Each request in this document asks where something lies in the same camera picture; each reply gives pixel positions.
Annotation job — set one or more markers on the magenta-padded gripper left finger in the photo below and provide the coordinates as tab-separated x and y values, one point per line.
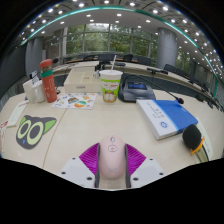
75	168

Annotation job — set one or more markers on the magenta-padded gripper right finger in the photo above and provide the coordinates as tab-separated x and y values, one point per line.
148	168

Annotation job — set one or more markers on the pink computer mouse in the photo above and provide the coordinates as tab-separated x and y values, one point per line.
112	160

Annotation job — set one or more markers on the black cat face mouse pad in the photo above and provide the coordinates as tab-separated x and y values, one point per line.
32	131

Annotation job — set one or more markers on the blue and white book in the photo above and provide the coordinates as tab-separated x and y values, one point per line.
166	120

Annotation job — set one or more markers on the black foam microphone orange clip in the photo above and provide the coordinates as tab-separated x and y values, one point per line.
191	136

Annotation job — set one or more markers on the colourful sticker sheet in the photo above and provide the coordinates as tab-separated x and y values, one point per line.
75	101

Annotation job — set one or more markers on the black gooseneck conference microphone unit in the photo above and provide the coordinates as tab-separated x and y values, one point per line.
135	94
156	70

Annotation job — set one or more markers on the red and white leaflet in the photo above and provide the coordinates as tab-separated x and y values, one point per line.
3	133

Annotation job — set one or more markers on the beige rectangular box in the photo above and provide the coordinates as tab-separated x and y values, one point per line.
81	81

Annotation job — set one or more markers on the red bottle with green band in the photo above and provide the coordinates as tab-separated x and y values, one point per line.
48	85

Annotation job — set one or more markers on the printed paper drink cup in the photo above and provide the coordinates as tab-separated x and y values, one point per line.
110	87

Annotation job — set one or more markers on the white drinking straw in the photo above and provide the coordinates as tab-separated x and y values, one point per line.
113	62

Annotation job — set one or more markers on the group of dark office chairs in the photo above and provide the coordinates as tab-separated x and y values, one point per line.
105	57

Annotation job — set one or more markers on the group of ceiling lights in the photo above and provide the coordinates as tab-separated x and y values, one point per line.
81	5

